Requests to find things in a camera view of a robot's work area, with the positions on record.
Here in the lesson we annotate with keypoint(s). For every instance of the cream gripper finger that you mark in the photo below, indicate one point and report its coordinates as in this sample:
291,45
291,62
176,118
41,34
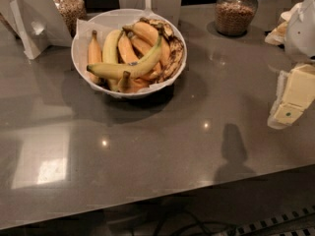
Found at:
300,86
282,114

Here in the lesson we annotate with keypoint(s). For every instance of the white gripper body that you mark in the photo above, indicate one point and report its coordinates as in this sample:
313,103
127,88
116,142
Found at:
301,31

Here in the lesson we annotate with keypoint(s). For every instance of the long yellow front banana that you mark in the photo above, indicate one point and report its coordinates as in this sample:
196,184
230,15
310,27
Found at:
135,69

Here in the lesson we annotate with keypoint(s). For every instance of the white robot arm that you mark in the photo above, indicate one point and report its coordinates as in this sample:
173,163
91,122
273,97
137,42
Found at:
303,50

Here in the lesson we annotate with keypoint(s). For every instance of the spotted brown right banana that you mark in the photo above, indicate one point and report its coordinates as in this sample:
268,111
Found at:
174,62

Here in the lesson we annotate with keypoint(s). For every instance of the top ripe banana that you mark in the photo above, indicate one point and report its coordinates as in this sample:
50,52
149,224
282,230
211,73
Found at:
149,34

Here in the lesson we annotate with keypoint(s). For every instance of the white paper bowl liner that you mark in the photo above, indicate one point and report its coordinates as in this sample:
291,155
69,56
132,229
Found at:
141,48

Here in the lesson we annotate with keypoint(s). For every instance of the white bowl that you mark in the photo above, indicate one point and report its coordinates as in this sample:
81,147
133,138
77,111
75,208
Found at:
104,23

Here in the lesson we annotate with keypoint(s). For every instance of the bottom stubby banana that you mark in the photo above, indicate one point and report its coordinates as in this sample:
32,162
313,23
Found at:
129,85

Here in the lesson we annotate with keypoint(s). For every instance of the orange middle banana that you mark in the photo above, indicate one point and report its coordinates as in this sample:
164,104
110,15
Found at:
126,50

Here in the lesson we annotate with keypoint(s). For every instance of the yellow-green upright banana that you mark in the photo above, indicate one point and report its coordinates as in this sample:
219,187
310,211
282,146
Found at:
110,55

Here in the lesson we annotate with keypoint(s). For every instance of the small left orange banana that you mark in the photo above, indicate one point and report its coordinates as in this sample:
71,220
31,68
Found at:
94,56

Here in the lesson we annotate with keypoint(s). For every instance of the right glass jar of grains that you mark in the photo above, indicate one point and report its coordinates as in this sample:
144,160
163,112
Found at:
233,17

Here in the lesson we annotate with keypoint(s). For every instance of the glass jar of grains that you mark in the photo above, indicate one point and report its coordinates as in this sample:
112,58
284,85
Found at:
233,17
71,11

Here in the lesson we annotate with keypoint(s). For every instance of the black white striped strip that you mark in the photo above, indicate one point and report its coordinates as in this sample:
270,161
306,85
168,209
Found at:
298,222

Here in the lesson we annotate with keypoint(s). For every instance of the left glass jar of grains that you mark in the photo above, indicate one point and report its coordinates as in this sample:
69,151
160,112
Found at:
71,11

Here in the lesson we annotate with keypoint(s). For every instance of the white folded card stand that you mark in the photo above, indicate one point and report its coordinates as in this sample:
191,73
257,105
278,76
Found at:
38,23

